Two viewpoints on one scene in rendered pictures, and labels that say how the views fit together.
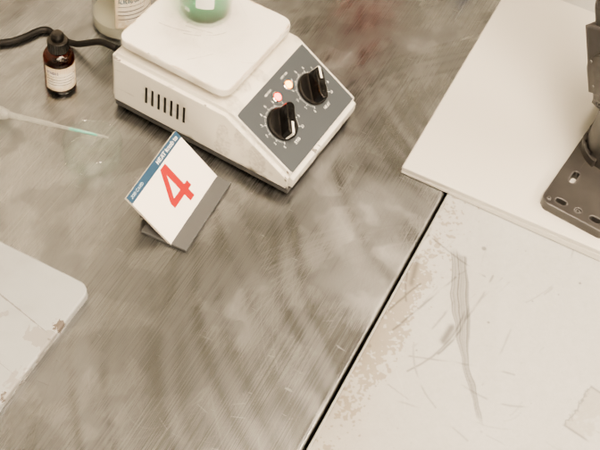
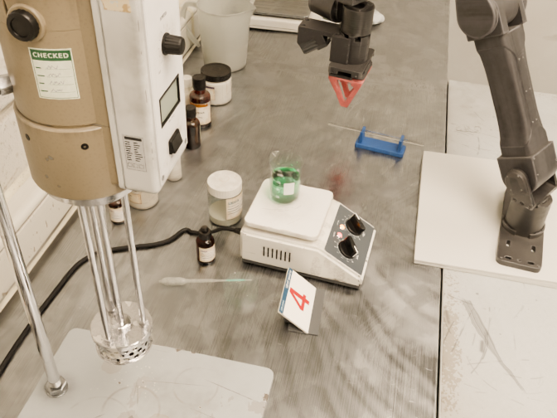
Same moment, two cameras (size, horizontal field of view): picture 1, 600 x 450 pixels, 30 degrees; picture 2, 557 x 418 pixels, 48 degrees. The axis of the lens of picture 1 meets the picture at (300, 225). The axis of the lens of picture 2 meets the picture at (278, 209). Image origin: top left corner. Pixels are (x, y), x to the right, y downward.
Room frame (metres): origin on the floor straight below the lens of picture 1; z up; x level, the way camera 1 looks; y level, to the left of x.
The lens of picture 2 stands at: (0.00, 0.23, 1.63)
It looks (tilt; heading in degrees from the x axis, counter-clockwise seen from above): 40 degrees down; 353
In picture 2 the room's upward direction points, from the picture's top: 3 degrees clockwise
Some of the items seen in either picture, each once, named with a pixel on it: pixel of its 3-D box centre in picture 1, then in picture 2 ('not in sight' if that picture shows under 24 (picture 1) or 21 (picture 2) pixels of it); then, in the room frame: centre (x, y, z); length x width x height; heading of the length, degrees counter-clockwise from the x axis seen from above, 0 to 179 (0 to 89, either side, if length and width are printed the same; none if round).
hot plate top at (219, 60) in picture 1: (206, 32); (289, 207); (0.77, 0.12, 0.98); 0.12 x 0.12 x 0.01; 68
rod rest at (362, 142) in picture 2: not in sight; (380, 141); (1.05, -0.10, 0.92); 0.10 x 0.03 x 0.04; 64
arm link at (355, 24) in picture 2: not in sight; (355, 17); (1.09, -0.03, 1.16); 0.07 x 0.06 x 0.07; 38
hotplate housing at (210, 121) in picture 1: (227, 77); (303, 231); (0.76, 0.09, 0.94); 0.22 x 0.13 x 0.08; 68
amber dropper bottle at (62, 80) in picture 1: (59, 58); (205, 242); (0.75, 0.25, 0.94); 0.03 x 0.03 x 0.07
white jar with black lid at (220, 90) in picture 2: not in sight; (215, 84); (1.26, 0.23, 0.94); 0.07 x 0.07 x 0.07
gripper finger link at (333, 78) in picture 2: not in sight; (348, 82); (1.09, -0.03, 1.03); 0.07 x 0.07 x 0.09; 64
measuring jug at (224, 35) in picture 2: not in sight; (218, 33); (1.44, 0.22, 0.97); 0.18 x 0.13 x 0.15; 71
